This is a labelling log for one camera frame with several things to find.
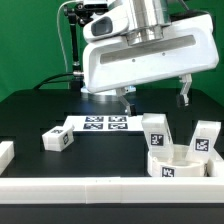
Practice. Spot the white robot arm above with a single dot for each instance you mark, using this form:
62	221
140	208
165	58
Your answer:
137	42

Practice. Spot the white marker sheet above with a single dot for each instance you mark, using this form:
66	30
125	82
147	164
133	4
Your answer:
104	123

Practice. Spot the white round stool seat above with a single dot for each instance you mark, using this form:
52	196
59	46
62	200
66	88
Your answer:
176	167

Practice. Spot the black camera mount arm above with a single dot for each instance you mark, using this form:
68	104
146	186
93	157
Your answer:
77	15

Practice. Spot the white U-shaped fence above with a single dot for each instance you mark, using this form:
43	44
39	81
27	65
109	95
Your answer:
111	190

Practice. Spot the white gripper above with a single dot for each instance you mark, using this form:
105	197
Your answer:
187	47

